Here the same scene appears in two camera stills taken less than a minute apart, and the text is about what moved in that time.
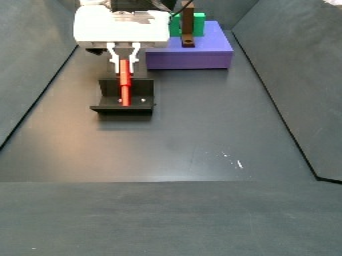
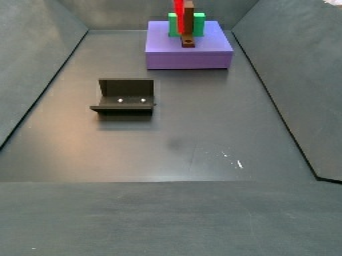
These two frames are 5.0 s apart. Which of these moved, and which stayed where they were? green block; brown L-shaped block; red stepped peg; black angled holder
Moved: red stepped peg
Stayed: brown L-shaped block; black angled holder; green block
